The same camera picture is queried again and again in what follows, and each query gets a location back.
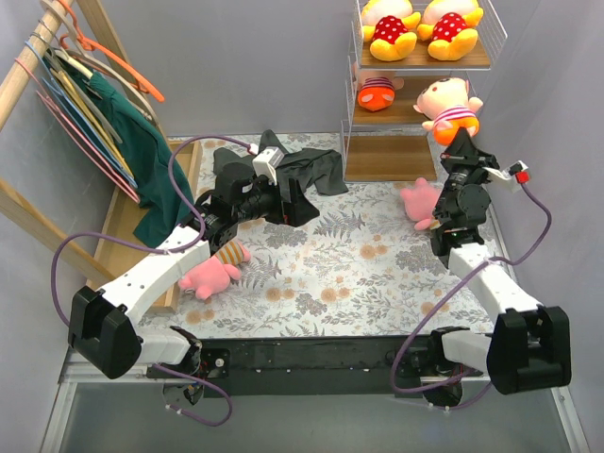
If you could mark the yellow frog plush small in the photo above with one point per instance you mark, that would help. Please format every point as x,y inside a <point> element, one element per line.
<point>449,28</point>

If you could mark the wooden clothes rack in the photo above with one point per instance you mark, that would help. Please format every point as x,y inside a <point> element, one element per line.
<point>43,177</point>

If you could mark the grey hanger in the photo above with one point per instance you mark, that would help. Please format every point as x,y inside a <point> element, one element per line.
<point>61,61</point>

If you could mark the black-haired doll striped shirt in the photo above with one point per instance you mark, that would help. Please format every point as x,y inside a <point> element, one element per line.
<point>376,90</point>

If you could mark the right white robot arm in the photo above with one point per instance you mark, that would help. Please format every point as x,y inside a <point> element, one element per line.
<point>529,348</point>

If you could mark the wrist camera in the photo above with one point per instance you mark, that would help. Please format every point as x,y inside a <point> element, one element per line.
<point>266,162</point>
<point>511,178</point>

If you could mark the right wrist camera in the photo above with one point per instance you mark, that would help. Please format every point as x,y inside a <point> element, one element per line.
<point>511,178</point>

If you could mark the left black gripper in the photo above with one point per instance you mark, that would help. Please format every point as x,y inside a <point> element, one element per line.
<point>287,204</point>

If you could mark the orange hanger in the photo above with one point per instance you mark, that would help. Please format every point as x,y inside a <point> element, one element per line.
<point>105,41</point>

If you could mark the floral table mat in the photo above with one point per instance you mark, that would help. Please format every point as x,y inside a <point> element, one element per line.
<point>360,268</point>

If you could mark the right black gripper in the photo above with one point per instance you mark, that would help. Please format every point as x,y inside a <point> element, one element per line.
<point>465,160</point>

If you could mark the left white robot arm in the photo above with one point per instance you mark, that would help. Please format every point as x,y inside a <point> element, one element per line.
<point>200,256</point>

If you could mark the pink hanger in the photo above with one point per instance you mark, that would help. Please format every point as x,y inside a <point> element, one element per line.
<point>75,133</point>

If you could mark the green shirt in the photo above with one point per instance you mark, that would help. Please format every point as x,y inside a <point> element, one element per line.
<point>147,155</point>

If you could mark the blue hanger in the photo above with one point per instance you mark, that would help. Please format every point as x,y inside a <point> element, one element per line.
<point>72,111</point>

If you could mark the beige hanger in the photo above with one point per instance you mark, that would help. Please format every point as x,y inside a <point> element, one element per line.
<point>100,64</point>

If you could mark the yellow hanger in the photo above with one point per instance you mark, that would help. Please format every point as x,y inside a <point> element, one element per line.
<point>94,127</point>

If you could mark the dark grey cloth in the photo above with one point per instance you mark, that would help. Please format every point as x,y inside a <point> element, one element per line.
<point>308,166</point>

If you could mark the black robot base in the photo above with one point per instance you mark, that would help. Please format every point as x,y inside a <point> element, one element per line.
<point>316,366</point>

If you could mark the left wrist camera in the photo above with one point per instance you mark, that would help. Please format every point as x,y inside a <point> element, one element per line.
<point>266,162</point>

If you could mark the pink pig plush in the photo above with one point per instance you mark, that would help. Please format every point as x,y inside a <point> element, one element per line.
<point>215,274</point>
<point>420,201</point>

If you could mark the yellow frog plush big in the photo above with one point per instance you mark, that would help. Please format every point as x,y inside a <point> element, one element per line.
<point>388,28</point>

